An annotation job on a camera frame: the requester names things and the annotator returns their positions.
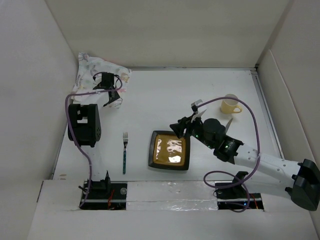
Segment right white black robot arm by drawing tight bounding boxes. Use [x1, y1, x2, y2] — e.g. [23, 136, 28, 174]
[170, 116, 320, 211]

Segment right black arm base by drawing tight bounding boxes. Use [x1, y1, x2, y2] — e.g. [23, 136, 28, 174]
[213, 185, 264, 211]

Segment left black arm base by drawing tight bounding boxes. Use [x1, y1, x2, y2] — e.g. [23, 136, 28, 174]
[78, 172, 128, 211]

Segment square black yellow plate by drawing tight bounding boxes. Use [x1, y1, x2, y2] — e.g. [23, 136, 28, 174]
[148, 130, 191, 171]

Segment yellow ceramic mug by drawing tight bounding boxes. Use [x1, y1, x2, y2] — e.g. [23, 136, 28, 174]
[220, 94, 242, 114]

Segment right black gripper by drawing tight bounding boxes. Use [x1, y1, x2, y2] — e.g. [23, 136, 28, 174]
[169, 112, 215, 150]

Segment knife with blue handle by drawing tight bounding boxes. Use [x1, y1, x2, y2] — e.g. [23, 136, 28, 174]
[225, 118, 233, 133]

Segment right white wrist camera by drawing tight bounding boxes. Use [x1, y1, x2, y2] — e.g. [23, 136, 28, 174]
[191, 99, 207, 123]

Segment fork with teal handle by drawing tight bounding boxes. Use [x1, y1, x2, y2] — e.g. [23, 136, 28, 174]
[122, 132, 129, 175]

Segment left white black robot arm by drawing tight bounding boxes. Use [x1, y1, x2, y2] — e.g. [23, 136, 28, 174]
[64, 72, 123, 184]

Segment animal print cloth placemat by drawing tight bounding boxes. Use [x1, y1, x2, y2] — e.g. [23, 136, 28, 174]
[71, 52, 132, 109]

